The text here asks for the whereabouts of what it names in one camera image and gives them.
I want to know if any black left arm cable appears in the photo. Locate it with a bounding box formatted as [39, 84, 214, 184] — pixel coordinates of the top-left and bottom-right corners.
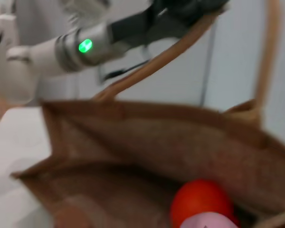
[104, 59, 152, 79]

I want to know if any pink toy peach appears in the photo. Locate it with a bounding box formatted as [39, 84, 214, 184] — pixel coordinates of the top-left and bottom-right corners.
[180, 212, 238, 228]

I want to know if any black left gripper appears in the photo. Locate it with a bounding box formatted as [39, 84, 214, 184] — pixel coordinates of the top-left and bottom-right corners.
[109, 0, 228, 48]

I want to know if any brown jute handbag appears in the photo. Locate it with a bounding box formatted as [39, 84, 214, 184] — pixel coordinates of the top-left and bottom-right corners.
[11, 0, 285, 228]

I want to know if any orange toy fruit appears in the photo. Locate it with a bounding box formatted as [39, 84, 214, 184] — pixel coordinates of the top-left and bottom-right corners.
[170, 179, 240, 228]

